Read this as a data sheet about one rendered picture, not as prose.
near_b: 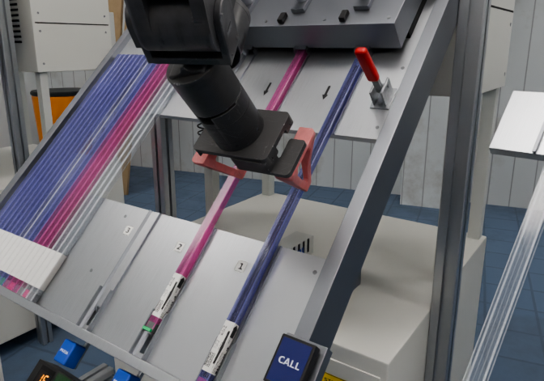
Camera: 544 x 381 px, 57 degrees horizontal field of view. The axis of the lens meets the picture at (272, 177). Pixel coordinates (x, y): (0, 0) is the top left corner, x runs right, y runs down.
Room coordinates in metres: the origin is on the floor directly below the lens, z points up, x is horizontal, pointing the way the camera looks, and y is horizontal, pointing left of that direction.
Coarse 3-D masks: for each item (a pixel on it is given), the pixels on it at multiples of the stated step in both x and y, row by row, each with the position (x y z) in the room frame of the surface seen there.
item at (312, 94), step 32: (416, 32) 0.78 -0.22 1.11; (256, 64) 0.88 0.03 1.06; (288, 64) 0.85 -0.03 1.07; (320, 64) 0.81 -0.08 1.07; (384, 64) 0.75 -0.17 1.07; (256, 96) 0.82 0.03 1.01; (288, 96) 0.79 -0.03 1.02; (320, 96) 0.76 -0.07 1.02; (352, 96) 0.73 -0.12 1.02; (320, 128) 0.71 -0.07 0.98; (352, 128) 0.68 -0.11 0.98
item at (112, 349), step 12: (0, 288) 0.70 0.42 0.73; (12, 300) 0.67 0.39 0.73; (24, 300) 0.66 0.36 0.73; (36, 312) 0.63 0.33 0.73; (48, 312) 0.62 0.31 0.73; (60, 324) 0.60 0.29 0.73; (72, 324) 0.59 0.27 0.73; (84, 336) 0.57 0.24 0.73; (96, 336) 0.56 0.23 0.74; (108, 348) 0.54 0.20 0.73; (120, 348) 0.54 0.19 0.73; (120, 360) 0.52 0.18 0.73; (132, 360) 0.52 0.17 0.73; (144, 372) 0.50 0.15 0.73; (156, 372) 0.49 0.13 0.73
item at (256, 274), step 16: (352, 64) 0.77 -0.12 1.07; (352, 80) 0.74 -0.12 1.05; (336, 96) 0.73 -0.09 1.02; (336, 112) 0.70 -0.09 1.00; (320, 144) 0.67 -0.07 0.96; (288, 208) 0.61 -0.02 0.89; (272, 240) 0.58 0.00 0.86; (272, 256) 0.57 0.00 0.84; (256, 272) 0.55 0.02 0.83; (256, 288) 0.54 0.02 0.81; (240, 304) 0.53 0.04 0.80; (240, 320) 0.52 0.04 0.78
